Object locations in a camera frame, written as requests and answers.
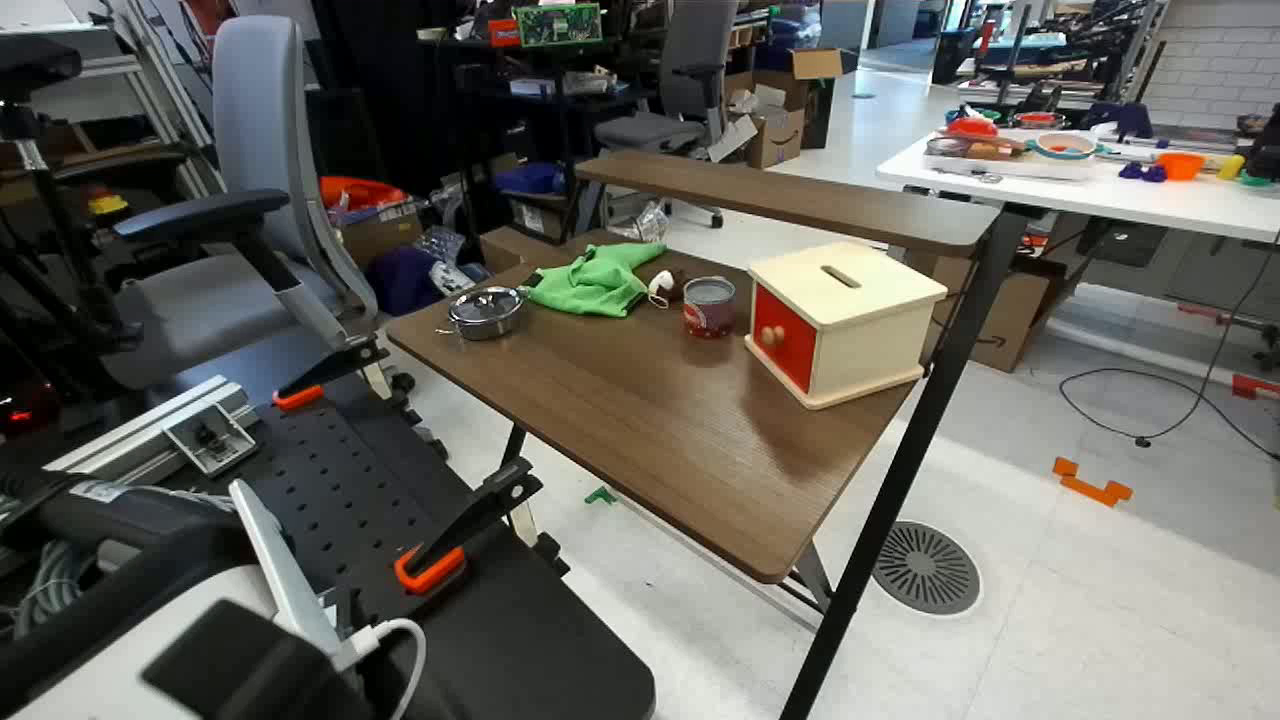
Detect orange bowl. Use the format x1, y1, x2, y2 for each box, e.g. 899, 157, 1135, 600
1152, 147, 1211, 183

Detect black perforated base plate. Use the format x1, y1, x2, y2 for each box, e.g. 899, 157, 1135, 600
240, 395, 662, 720

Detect orange floor marker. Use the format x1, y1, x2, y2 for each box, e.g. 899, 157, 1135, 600
1047, 457, 1135, 511

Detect black clamp with orange handle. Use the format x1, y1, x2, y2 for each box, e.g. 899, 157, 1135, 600
389, 457, 548, 600
269, 337, 392, 414

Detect grey mesh office chair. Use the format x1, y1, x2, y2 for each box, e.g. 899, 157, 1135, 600
593, 0, 741, 232

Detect round floor drain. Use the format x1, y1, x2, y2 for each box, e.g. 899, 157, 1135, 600
872, 520, 988, 619

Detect red drawer with knob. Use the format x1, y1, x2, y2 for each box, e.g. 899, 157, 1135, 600
750, 285, 820, 399

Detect open cardboard box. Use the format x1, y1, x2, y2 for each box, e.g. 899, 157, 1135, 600
736, 102, 814, 170

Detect black floor cable loop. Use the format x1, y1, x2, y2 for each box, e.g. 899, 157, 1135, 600
1057, 244, 1280, 462

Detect green cloth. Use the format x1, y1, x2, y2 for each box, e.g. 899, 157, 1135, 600
515, 238, 674, 324

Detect silver pot with lid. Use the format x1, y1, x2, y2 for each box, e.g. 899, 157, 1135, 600
445, 280, 527, 348

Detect cardboard box under desk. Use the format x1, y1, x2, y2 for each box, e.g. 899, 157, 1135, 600
918, 248, 1062, 377

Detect red tin can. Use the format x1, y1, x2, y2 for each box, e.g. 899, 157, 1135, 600
679, 272, 745, 340

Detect brown desk with black legs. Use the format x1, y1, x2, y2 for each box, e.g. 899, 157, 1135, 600
379, 147, 1039, 720

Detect white cable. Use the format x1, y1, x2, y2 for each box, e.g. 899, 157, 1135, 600
344, 615, 434, 720

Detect wooden box with slot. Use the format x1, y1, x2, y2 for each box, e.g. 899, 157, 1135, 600
741, 238, 953, 410

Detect green circuit board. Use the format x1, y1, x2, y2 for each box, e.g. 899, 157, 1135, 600
509, 0, 610, 50

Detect white table with toys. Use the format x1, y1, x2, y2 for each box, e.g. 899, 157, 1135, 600
878, 120, 1280, 250

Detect aluminium extrusion rail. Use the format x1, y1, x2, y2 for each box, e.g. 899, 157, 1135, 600
41, 371, 263, 484

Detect orange bin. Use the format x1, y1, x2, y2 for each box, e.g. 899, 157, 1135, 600
315, 170, 417, 221

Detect small cardboard box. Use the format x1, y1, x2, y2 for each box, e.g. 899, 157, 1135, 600
790, 44, 849, 83

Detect grey office chair with armrests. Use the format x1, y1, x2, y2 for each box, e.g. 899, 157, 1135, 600
96, 10, 392, 399

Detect black camera housing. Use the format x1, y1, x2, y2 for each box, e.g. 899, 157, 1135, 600
140, 596, 379, 720

